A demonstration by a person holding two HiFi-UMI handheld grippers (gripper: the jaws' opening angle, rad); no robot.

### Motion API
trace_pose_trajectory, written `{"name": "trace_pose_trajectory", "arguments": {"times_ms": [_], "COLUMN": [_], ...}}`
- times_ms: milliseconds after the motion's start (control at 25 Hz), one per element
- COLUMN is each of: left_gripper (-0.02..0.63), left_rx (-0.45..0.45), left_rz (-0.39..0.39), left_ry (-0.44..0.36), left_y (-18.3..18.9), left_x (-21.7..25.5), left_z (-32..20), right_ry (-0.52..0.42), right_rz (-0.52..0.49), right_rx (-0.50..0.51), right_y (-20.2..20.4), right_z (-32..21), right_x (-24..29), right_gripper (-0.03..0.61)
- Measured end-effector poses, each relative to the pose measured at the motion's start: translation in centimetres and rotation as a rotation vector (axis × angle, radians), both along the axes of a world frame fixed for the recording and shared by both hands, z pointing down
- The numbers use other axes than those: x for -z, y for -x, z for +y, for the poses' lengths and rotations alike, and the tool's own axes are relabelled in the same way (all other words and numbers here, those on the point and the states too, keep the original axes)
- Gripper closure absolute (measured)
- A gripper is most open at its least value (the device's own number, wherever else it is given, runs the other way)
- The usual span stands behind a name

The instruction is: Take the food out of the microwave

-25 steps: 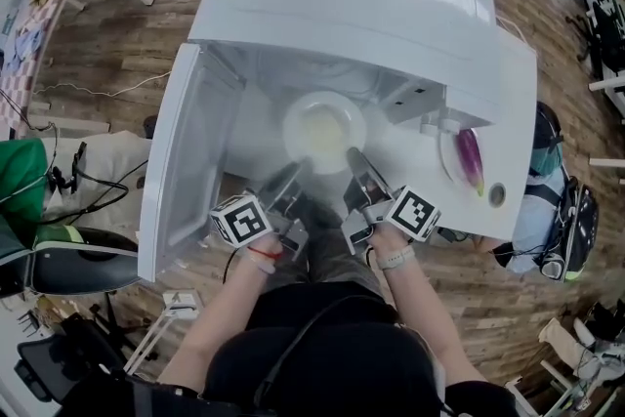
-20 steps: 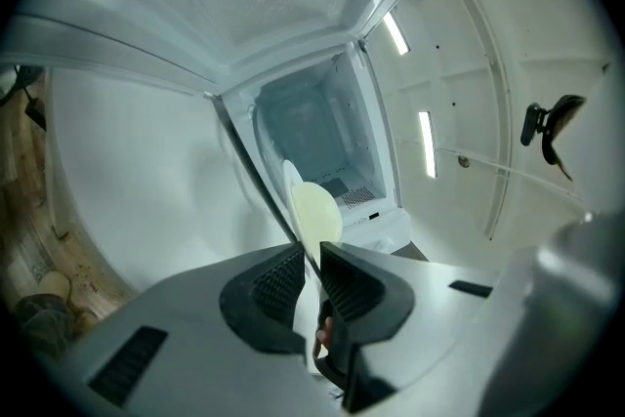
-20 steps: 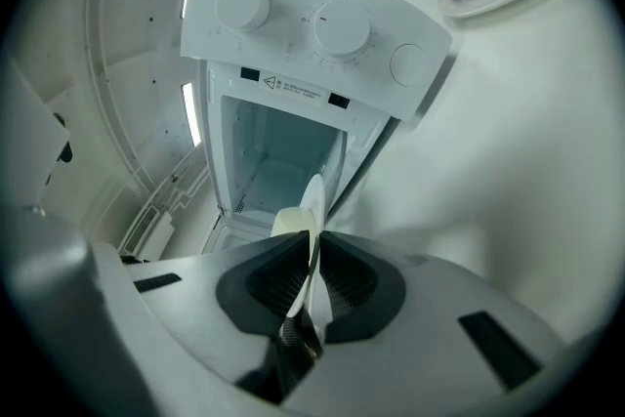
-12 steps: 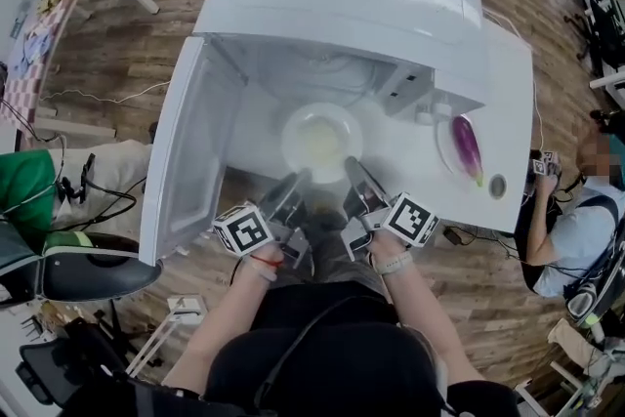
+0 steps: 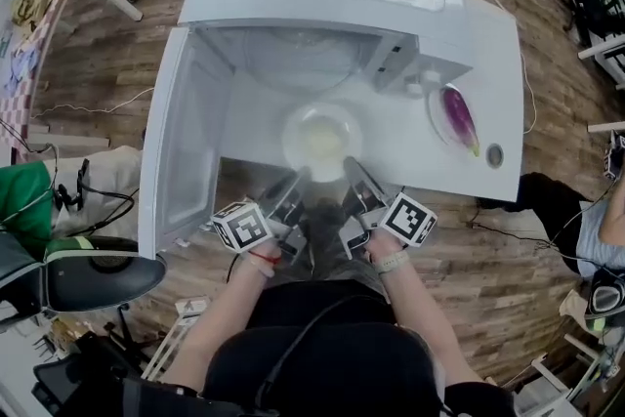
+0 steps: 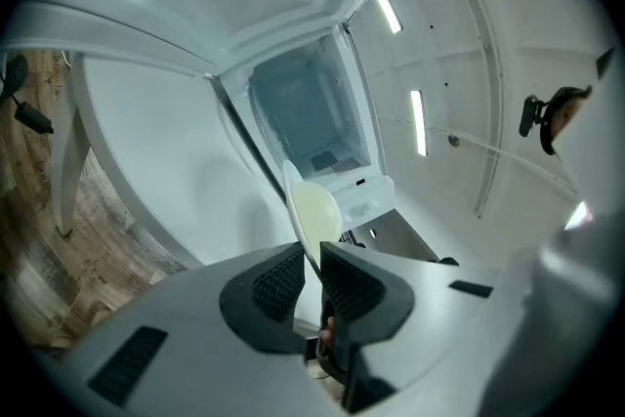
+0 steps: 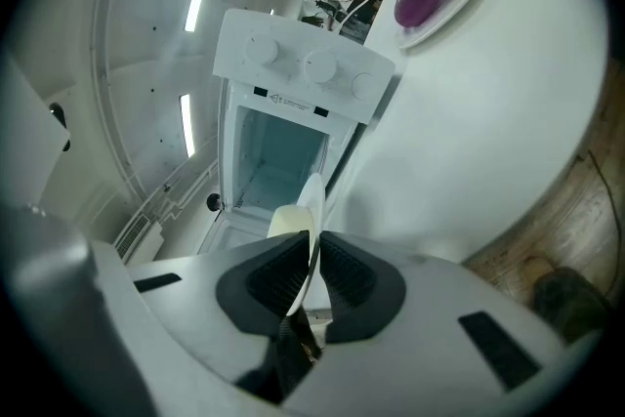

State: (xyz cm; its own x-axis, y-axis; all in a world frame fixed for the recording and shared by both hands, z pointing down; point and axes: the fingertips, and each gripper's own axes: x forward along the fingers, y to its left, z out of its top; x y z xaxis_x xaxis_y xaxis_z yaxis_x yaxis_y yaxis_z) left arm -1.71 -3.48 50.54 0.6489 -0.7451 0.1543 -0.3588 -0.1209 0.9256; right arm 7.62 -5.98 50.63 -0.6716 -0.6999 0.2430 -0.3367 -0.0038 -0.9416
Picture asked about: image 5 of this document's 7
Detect person's left forearm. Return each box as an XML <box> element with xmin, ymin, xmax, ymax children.
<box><xmin>159</xmin><ymin>241</ymin><xmax>283</xmax><ymax>388</ymax></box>

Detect black pod backpack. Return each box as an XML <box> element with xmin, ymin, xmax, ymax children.
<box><xmin>0</xmin><ymin>232</ymin><xmax>168</xmax><ymax>324</ymax></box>

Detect person's right forearm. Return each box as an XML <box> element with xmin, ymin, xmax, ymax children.
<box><xmin>364</xmin><ymin>229</ymin><xmax>485</xmax><ymax>386</ymax></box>

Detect white table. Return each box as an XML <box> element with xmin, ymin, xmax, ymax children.
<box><xmin>217</xmin><ymin>0</ymin><xmax>526</xmax><ymax>204</ymax></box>

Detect grey table cable grommet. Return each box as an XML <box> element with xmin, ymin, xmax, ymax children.
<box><xmin>485</xmin><ymin>142</ymin><xmax>505</xmax><ymax>170</ymax></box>

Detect purple eggplant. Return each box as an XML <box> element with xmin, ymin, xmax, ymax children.
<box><xmin>440</xmin><ymin>85</ymin><xmax>482</xmax><ymax>158</ymax></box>

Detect red string bracelet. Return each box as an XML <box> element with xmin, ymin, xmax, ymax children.
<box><xmin>248</xmin><ymin>250</ymin><xmax>283</xmax><ymax>267</ymax></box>

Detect white power cable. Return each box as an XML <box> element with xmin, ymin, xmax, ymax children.
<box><xmin>461</xmin><ymin>0</ymin><xmax>539</xmax><ymax>136</ymax></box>

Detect white floor cable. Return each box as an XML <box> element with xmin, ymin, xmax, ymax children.
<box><xmin>27</xmin><ymin>86</ymin><xmax>156</xmax><ymax>122</ymax></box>

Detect white folding rack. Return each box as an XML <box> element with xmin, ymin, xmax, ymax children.
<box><xmin>140</xmin><ymin>296</ymin><xmax>212</xmax><ymax>382</ymax></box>

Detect beige cloth bag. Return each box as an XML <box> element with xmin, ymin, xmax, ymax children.
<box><xmin>558</xmin><ymin>287</ymin><xmax>596</xmax><ymax>324</ymax></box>

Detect pink checkered table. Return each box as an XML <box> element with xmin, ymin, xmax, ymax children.
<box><xmin>0</xmin><ymin>0</ymin><xmax>145</xmax><ymax>162</ymax></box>

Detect person's black shirt torso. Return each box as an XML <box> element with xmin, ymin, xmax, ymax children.
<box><xmin>201</xmin><ymin>280</ymin><xmax>444</xmax><ymax>417</ymax></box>

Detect beige wristwatch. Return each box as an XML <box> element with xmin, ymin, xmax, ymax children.
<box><xmin>375</xmin><ymin>249</ymin><xmax>411</xmax><ymax>275</ymax></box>

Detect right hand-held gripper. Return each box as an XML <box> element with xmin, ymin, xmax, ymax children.
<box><xmin>339</xmin><ymin>156</ymin><xmax>438</xmax><ymax>262</ymax></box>

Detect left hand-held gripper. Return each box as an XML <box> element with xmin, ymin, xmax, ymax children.
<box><xmin>210</xmin><ymin>165</ymin><xmax>315</xmax><ymax>261</ymax></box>

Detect black backpack green trim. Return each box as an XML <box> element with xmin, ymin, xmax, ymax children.
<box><xmin>584</xmin><ymin>267</ymin><xmax>625</xmax><ymax>334</ymax></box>

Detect black office chair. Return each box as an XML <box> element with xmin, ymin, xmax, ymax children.
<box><xmin>545</xmin><ymin>0</ymin><xmax>625</xmax><ymax>46</ymax></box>
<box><xmin>30</xmin><ymin>302</ymin><xmax>163</xmax><ymax>417</ymax></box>

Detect person's grey trouser legs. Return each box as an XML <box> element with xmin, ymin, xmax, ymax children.
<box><xmin>296</xmin><ymin>198</ymin><xmax>393</xmax><ymax>300</ymax></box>

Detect white round plate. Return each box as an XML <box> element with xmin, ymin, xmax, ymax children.
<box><xmin>426</xmin><ymin>82</ymin><xmax>478</xmax><ymax>150</ymax></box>
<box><xmin>281</xmin><ymin>102</ymin><xmax>364</xmax><ymax>185</ymax></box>

